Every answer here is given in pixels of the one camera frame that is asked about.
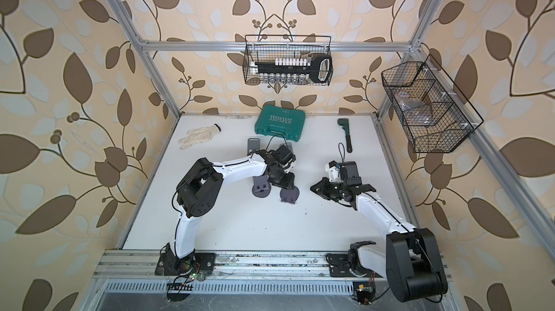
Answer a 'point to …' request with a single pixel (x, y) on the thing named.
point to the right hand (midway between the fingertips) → (312, 189)
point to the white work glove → (199, 134)
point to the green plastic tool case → (287, 122)
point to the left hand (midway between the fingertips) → (289, 183)
